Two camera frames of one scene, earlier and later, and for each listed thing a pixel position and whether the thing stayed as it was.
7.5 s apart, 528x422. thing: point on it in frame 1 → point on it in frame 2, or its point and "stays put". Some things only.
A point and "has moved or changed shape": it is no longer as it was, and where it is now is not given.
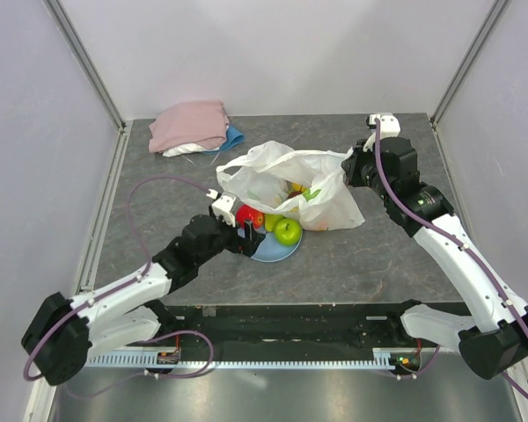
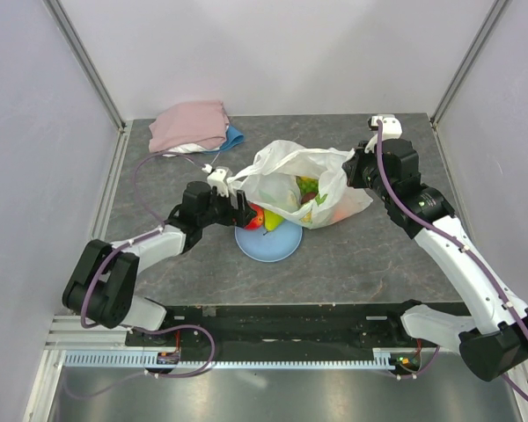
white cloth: [187, 149] stays put
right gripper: [352, 163] stays put
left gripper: [246, 245] → [231, 217]
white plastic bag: [314, 185] has moved or changed shape
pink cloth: [203, 122] stays put
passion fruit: [294, 193] → [307, 196]
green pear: [270, 221] stays put
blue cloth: [233, 137] stays put
